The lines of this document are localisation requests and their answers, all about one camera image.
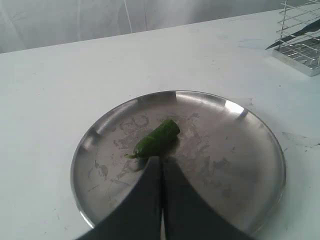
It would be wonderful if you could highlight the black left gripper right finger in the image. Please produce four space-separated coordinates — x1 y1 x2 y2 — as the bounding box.
162 157 253 240

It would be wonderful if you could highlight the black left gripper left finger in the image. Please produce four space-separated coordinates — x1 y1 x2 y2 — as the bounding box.
79 156 162 240

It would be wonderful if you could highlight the green cucumber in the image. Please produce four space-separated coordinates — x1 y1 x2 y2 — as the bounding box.
124 119 180 159

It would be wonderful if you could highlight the black handled knife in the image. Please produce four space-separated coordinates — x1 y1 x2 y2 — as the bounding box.
266 19 320 50

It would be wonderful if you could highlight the round steel plate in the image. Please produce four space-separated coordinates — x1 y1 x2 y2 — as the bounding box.
70 91 286 234

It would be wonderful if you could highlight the white backdrop curtain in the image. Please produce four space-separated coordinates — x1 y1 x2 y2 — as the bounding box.
0 0 320 54

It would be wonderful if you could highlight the wire cutlery holder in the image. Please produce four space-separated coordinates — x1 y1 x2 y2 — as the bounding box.
270 0 320 77

